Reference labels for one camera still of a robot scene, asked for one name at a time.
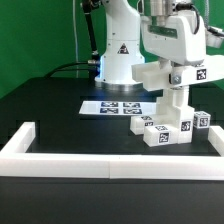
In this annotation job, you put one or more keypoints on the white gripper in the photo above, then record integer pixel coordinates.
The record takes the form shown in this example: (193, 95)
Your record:
(175, 41)

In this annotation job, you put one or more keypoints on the white chair back frame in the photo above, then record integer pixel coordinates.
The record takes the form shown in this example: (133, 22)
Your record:
(154, 77)

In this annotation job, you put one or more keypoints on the white chair seat part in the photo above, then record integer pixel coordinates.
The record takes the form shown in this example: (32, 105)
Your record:
(173, 106)

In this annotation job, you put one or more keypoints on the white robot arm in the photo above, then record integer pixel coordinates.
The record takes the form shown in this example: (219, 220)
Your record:
(124, 44)

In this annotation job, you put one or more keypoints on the white tagged cube right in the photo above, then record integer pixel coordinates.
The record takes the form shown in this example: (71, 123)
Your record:
(201, 119)

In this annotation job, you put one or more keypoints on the white marker sheet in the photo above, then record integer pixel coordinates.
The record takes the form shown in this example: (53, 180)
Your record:
(117, 108)

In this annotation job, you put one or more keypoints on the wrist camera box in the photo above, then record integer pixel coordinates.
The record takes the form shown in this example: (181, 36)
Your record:
(214, 37)

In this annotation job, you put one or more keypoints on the white U-shaped fence frame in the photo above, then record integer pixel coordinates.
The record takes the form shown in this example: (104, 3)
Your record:
(15, 160)

